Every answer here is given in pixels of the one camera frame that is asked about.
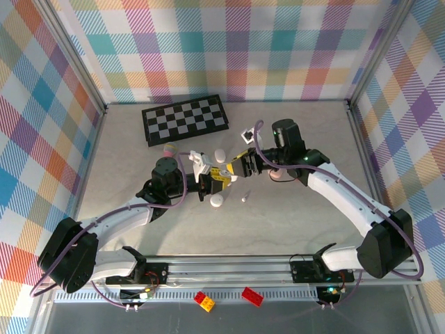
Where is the aluminium frame post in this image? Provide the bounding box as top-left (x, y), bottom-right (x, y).
top-left (346, 0), bottom-right (420, 111)
top-left (33, 0), bottom-right (108, 114)

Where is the aluminium side rail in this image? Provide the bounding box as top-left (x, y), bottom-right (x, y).
top-left (345, 100), bottom-right (399, 257)

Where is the black white chessboard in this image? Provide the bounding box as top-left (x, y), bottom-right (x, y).
top-left (141, 93), bottom-right (230, 148)

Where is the red yellow toy brick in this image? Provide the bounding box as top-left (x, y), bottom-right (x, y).
top-left (193, 291), bottom-right (216, 312)

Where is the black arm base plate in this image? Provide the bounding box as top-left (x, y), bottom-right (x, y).
top-left (290, 260), bottom-right (355, 283)
top-left (105, 262), bottom-right (170, 285)

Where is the small circuit board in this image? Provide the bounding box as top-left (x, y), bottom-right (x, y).
top-left (316, 285), bottom-right (341, 297)
top-left (119, 287), bottom-right (156, 302)

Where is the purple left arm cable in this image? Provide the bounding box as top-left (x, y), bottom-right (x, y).
top-left (31, 152), bottom-right (195, 310)

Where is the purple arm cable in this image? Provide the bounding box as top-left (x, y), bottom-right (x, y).
top-left (253, 120), bottom-right (425, 310)
top-left (31, 152), bottom-right (195, 310)

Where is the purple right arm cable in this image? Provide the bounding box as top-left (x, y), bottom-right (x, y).
top-left (253, 120), bottom-right (425, 310)

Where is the long red toy brick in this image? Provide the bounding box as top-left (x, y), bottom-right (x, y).
top-left (241, 286), bottom-right (265, 307)

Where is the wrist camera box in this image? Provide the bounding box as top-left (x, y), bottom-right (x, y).
top-left (239, 127), bottom-right (257, 145)
top-left (188, 150), bottom-right (212, 176)

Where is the long slotted aluminium rail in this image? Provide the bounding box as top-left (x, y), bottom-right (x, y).
top-left (37, 255), bottom-right (424, 289)

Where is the grey perforated cable duct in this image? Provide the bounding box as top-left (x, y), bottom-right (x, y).
top-left (54, 289), bottom-right (320, 304)

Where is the aluminium frame leg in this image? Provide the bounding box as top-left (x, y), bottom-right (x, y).
top-left (405, 285), bottom-right (430, 334)
top-left (27, 288), bottom-right (55, 334)

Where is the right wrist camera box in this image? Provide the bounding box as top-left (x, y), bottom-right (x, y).
top-left (239, 127), bottom-right (257, 145)

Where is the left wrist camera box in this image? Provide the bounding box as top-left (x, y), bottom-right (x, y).
top-left (188, 150), bottom-right (212, 176)

